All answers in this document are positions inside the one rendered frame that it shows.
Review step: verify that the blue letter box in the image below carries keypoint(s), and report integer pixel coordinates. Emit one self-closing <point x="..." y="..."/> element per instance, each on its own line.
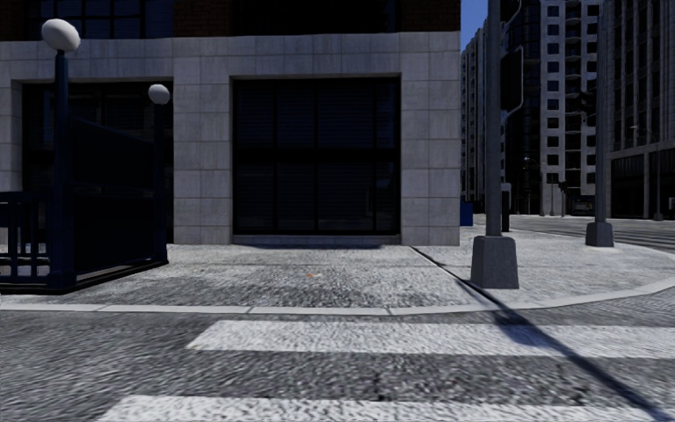
<point x="466" y="212"/>

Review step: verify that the grey stone building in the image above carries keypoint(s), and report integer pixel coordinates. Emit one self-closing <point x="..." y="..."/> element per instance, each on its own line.
<point x="205" y="137"/>

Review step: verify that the pale concrete building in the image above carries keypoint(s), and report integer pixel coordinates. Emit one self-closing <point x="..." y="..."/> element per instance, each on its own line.
<point x="473" y="121"/>

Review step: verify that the traffic light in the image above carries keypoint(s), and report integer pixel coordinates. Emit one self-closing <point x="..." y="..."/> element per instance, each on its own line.
<point x="493" y="158"/>

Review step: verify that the white concrete tower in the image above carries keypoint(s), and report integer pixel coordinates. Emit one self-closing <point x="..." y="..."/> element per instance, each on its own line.
<point x="559" y="105"/>

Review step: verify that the grey pole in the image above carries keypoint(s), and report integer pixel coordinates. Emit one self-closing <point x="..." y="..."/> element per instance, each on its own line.
<point x="601" y="158"/>

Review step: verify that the dark stairway railing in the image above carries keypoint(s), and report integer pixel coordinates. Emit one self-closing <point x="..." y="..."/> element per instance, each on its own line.
<point x="61" y="211"/>

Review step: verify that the grey concrete building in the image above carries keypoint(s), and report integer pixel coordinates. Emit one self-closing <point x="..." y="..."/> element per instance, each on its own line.
<point x="640" y="79"/>

